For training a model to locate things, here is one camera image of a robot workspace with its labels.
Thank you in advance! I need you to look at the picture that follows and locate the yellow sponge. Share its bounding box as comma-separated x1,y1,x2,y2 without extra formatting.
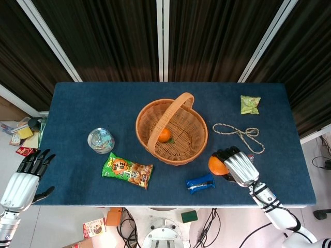
17,127,34,140

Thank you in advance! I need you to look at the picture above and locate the white screen frame post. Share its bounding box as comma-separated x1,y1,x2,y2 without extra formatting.
237,0,298,83
299,126,331,145
156,0,170,83
0,84,49,117
17,0,83,83

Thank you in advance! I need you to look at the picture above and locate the brown cardboard box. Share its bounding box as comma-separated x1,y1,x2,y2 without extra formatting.
63,237,94,248

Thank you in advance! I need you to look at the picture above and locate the red white carton box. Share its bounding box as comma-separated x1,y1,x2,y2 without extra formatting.
82,218,107,239

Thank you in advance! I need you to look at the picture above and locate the blue table cloth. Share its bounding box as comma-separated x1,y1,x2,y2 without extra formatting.
29,82,317,207

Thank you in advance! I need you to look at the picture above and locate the braided beige rope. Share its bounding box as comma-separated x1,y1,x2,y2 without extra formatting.
212,122,266,154

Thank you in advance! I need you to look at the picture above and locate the clear jar of binder clips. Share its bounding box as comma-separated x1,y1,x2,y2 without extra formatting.
87,127,115,155

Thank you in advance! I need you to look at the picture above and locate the small orange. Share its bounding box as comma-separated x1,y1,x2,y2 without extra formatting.
157,128,172,143

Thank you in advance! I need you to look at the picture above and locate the green rice cracker snack bag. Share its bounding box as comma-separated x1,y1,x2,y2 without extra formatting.
101,152,154,191

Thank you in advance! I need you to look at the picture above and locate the orange box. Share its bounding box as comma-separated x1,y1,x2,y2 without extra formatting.
106,208,124,227

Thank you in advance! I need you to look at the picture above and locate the white robot torso base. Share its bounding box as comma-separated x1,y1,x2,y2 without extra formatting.
123,206,207,248

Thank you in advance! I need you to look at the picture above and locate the black chair base foot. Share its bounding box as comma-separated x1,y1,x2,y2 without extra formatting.
313,208,331,221

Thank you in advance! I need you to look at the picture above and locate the large orange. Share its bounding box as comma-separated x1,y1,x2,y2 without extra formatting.
208,154,231,176

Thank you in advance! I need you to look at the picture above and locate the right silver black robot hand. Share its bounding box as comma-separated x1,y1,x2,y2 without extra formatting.
215,146,260,188

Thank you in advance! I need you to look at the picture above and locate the black cable with plug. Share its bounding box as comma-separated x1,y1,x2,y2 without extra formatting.
311,135,331,171

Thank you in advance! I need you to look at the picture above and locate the small light green snack packet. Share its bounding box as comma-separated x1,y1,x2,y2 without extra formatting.
240,95,261,115

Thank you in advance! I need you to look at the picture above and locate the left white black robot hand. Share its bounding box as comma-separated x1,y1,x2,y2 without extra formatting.
0,148,56,213

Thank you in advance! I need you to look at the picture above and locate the black cable bundle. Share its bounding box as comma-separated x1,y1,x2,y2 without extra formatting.
117,208,142,248
196,208,222,248

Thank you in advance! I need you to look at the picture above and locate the blue snack packet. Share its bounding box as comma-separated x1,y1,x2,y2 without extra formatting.
186,173,216,195

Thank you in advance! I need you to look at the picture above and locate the orange woven basket with handle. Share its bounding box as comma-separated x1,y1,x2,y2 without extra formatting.
135,92,209,166

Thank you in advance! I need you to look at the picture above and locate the black round cup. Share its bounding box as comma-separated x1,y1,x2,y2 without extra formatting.
27,118,42,130

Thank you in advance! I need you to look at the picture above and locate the black pleated curtain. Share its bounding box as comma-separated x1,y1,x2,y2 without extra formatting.
247,0,331,137
168,0,285,83
31,0,160,83
0,0,74,112

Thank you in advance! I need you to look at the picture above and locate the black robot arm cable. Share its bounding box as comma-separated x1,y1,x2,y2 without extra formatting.
245,222,274,248

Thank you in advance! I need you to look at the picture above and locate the green sponge block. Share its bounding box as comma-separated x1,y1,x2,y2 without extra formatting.
180,210,199,224

